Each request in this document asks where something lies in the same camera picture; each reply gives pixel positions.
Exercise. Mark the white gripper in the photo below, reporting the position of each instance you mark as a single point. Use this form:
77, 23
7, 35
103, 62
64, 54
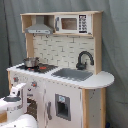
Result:
19, 93

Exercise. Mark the white oven door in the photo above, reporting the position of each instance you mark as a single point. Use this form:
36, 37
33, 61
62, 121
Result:
35, 103

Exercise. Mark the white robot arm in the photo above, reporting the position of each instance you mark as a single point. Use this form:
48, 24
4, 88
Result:
14, 105

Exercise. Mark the wooden toy kitchen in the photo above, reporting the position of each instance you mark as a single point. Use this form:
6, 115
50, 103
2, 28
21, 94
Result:
62, 50

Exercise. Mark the left red stove knob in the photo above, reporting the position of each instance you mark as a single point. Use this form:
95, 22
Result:
15, 79

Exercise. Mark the red stove knob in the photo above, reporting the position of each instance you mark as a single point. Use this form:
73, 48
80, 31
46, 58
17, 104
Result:
34, 84
15, 79

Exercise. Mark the right red stove knob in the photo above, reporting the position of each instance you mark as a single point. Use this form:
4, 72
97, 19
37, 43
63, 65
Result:
34, 84

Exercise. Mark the silver toy pot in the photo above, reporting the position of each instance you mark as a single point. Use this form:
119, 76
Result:
31, 62

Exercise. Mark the black toy stovetop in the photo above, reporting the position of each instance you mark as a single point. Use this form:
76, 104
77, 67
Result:
40, 68

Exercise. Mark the white cabinet door with dispenser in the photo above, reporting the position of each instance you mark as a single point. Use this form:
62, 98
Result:
64, 106

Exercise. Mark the grey toy sink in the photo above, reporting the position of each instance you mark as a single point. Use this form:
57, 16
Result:
72, 74

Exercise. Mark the black toy faucet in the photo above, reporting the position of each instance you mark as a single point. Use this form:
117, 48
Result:
82, 64

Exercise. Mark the grey range hood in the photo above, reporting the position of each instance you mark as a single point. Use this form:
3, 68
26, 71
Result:
39, 27

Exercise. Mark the white toy microwave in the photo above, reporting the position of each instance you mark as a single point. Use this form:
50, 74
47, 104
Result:
73, 24

